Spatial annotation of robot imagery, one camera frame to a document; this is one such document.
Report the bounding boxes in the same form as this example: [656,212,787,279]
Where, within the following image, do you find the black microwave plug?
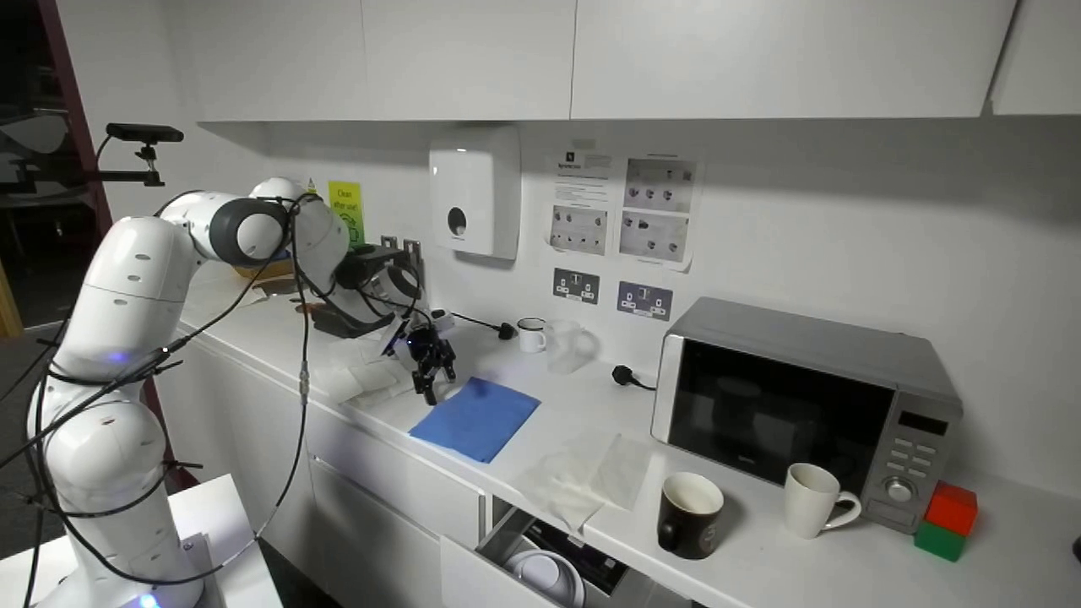
[608,361,659,395]

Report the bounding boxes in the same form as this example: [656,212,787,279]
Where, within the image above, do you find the open white drawer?
[474,501,701,608]

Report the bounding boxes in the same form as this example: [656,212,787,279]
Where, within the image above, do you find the dark red door frame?
[30,0,188,492]

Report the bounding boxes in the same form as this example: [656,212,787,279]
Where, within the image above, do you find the red-orange block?
[922,482,984,541]

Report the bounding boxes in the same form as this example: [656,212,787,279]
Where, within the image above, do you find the brown-yellow pack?
[253,261,302,298]

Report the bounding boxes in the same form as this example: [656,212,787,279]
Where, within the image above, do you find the black mug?
[656,469,728,564]

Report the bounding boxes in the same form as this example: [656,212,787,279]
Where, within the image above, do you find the white robot table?
[0,469,284,608]

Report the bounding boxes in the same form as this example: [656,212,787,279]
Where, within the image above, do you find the white upper cabinet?
[50,0,1081,128]

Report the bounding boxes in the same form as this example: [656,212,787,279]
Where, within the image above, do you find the green block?
[910,521,968,564]

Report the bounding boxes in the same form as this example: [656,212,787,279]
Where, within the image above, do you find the black stereo camera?
[102,117,186,145]

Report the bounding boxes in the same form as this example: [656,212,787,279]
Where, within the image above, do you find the white bowl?
[504,547,589,608]

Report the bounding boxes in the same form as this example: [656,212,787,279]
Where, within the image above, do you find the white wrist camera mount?
[396,308,460,338]

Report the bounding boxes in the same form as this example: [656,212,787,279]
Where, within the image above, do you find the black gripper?
[404,332,460,406]

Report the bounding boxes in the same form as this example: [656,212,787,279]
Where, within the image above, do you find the white mug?
[779,459,869,541]

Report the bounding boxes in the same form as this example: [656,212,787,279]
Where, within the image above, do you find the white cabinet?
[50,0,1081,128]
[142,308,701,608]

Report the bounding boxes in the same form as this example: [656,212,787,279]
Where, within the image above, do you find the double wall socket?
[552,263,605,308]
[616,278,675,325]

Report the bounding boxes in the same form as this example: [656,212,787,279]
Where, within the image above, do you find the silver microwave oven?
[650,293,966,535]

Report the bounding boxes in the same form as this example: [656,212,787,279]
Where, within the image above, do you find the small white cup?
[513,313,554,355]

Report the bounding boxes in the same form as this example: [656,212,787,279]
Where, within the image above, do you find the photo instruction sheet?
[546,198,611,261]
[620,153,698,216]
[616,206,695,269]

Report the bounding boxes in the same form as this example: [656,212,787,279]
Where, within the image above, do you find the yellow-green wall sign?
[325,179,368,249]

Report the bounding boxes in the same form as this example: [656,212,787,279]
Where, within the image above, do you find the blue cloth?
[404,374,544,465]

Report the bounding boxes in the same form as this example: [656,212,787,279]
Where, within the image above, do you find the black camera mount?
[94,139,168,188]

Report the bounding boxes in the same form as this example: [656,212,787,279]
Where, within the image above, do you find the white lower cabinet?
[142,308,701,608]

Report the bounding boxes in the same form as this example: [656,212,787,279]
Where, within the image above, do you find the black coffee machine power cable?
[449,309,520,343]

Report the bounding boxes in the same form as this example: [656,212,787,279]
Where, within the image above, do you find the white notice with logo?
[552,139,619,183]

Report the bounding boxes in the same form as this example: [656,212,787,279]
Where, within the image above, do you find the white paper towel dispenser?
[425,124,522,263]

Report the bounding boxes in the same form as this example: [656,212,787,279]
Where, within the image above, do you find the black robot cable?
[0,188,330,608]

